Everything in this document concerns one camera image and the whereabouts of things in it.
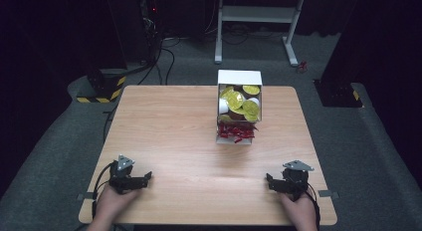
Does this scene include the pile of gold-lidded cups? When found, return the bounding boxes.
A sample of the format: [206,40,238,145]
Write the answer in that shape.
[218,85,262,123]

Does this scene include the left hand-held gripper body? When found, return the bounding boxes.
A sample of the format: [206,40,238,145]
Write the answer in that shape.
[108,153,136,195]

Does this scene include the grey table bracket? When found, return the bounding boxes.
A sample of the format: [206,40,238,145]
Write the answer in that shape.
[317,189,340,199]
[76,192,97,202]

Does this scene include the dark equipment rack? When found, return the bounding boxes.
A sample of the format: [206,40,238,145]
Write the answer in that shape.
[137,0,163,65]

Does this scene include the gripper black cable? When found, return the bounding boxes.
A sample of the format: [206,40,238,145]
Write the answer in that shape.
[306,182,322,231]
[91,162,114,219]

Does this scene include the thin black cable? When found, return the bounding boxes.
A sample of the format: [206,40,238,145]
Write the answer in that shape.
[102,104,119,143]

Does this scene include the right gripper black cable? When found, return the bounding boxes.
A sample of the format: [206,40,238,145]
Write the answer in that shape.
[306,182,322,231]

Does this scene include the white metal stand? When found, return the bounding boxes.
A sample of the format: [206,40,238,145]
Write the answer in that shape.
[214,0,309,68]

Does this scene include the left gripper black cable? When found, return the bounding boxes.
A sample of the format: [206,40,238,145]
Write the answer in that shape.
[91,162,114,219]

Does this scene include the person's left hand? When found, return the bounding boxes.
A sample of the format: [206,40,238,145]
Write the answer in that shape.
[94,184,141,226]

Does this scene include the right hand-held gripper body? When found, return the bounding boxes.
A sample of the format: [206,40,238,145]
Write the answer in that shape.
[281,159,316,197]

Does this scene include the white cardboard box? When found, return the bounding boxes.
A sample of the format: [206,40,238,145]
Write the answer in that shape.
[215,69,264,145]

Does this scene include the person's right hand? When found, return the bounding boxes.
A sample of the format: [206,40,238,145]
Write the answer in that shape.
[279,188,318,231]

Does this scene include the black floor cable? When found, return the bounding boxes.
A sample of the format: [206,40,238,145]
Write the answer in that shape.
[136,36,176,87]

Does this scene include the pile of red packets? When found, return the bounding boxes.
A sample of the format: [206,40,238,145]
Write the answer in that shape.
[217,120,259,144]

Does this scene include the black yellow striped stand base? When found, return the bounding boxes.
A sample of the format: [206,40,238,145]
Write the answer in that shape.
[76,69,127,105]

